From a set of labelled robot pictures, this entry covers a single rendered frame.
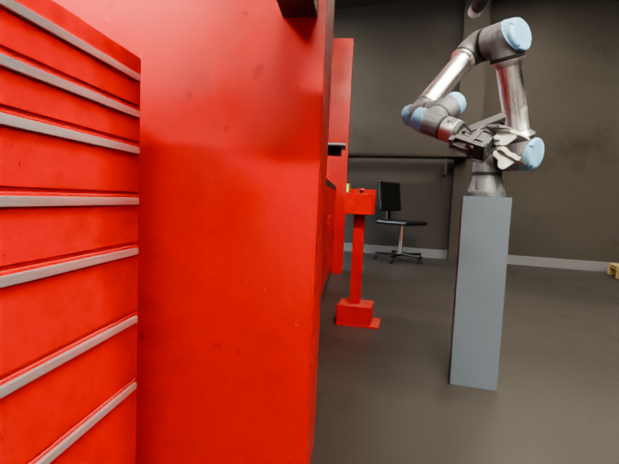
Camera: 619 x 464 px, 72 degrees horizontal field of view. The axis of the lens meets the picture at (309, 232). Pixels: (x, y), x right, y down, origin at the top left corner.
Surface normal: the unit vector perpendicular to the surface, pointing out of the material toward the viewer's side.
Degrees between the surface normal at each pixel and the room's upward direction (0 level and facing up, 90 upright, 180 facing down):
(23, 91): 90
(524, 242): 90
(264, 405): 90
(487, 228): 90
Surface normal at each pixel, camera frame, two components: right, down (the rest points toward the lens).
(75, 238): 0.99, 0.05
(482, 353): -0.30, 0.06
